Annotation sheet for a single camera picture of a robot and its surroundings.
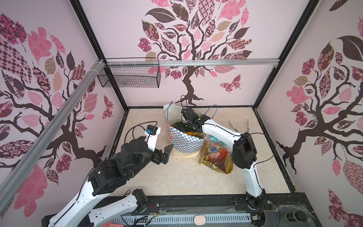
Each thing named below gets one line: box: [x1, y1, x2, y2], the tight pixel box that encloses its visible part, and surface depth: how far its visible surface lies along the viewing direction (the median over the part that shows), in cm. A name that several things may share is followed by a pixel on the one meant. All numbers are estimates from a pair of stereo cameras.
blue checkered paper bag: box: [163, 104, 209, 158], surface depth 81 cm
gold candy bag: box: [198, 133, 234, 175], surface depth 87 cm
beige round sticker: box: [193, 215, 206, 226], surface depth 70 cm
